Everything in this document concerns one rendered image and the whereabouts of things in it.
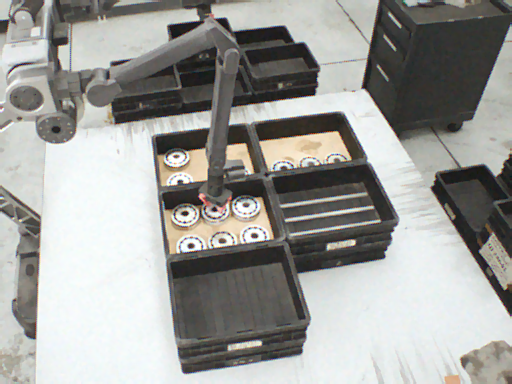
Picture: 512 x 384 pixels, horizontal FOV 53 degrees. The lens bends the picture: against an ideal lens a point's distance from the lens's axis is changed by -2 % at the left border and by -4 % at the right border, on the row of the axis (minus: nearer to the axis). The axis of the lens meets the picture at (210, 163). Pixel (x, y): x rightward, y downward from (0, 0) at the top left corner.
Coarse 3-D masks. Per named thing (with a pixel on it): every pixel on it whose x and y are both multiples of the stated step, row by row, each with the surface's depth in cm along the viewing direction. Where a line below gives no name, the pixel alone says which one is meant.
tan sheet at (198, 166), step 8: (240, 144) 217; (192, 152) 214; (200, 152) 214; (232, 152) 214; (240, 152) 213; (248, 152) 213; (160, 160) 212; (192, 160) 211; (200, 160) 211; (248, 160) 210; (160, 168) 209; (192, 168) 208; (200, 168) 208; (248, 168) 207; (160, 176) 205; (168, 176) 205; (192, 176) 205; (200, 176) 205; (224, 176) 204
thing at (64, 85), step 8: (48, 64) 143; (48, 72) 140; (56, 72) 144; (64, 72) 143; (72, 72) 145; (48, 80) 139; (56, 80) 142; (64, 80) 142; (72, 80) 143; (56, 88) 142; (64, 88) 142; (72, 88) 143; (80, 88) 144; (56, 96) 143; (64, 96) 144; (72, 96) 146; (56, 104) 145
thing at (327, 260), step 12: (324, 252) 179; (336, 252) 180; (348, 252) 182; (360, 252) 184; (372, 252) 185; (300, 264) 183; (312, 264) 185; (324, 264) 185; (336, 264) 186; (348, 264) 187
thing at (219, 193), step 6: (204, 186) 183; (210, 186) 177; (216, 186) 175; (222, 186) 177; (198, 192) 182; (204, 192) 181; (210, 192) 178; (216, 192) 177; (222, 192) 179; (228, 192) 181; (216, 198) 179; (222, 198) 179; (222, 204) 178
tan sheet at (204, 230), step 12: (228, 204) 194; (168, 216) 191; (264, 216) 190; (168, 228) 187; (204, 228) 187; (216, 228) 186; (228, 228) 186; (240, 228) 186; (168, 240) 183; (204, 240) 183
